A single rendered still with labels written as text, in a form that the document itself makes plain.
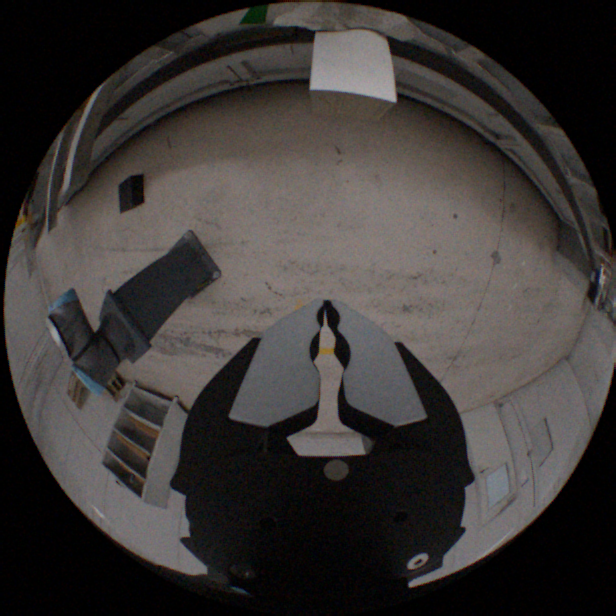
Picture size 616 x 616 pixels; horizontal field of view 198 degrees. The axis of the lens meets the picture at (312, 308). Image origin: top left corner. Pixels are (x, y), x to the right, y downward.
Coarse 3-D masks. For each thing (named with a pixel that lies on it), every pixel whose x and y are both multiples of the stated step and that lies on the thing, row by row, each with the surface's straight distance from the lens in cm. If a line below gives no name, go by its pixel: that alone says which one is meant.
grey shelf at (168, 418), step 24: (120, 408) 309; (144, 408) 342; (168, 408) 282; (120, 432) 318; (144, 432) 322; (168, 432) 254; (120, 456) 329; (168, 456) 261; (120, 480) 297; (144, 480) 247; (168, 480) 271
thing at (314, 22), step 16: (288, 16) 13; (304, 16) 12; (320, 16) 12; (336, 16) 12; (352, 16) 13; (368, 16) 13; (384, 16) 13; (400, 16) 13; (400, 32) 12; (416, 32) 14
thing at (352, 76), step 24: (336, 48) 10; (360, 48) 10; (384, 48) 11; (312, 72) 8; (336, 72) 8; (360, 72) 9; (384, 72) 9; (312, 96) 8; (336, 96) 8; (360, 96) 8; (384, 96) 8
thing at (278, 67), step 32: (192, 32) 72; (256, 64) 95; (288, 64) 95; (480, 64) 76; (160, 96) 113; (192, 96) 113; (416, 96) 106; (448, 96) 104; (128, 128) 143; (480, 128) 122; (96, 160) 181; (512, 160) 158; (576, 160) 111; (32, 192) 169; (544, 192) 186
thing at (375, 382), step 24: (336, 312) 10; (336, 336) 9; (360, 336) 9; (384, 336) 9; (360, 360) 8; (384, 360) 8; (360, 384) 7; (384, 384) 7; (408, 384) 8; (360, 408) 7; (384, 408) 7; (408, 408) 7; (360, 432) 8; (384, 432) 7
